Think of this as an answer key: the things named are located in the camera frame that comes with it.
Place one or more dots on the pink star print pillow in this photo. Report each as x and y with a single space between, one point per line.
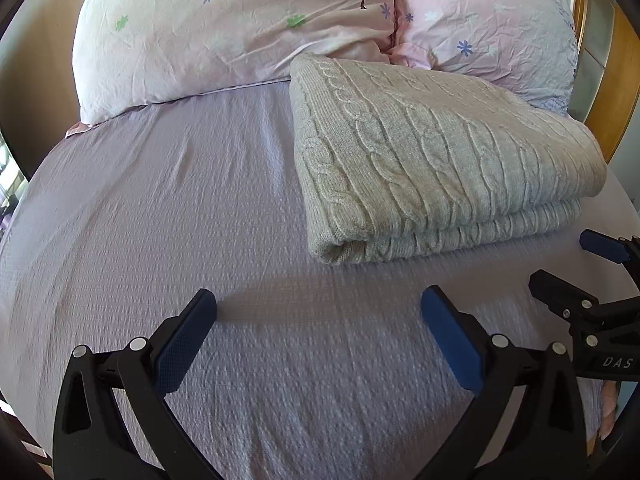
480 15

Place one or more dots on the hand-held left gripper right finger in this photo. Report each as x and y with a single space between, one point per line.
452 340

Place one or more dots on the lavender bed sheet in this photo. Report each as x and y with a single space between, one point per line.
175 220

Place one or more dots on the wooden headboard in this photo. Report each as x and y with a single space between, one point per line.
617 75

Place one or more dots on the pink tree print pillow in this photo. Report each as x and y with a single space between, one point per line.
210 35

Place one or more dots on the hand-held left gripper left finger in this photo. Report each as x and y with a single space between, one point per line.
182 340

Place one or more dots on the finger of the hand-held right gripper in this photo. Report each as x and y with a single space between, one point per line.
562 292
602 246

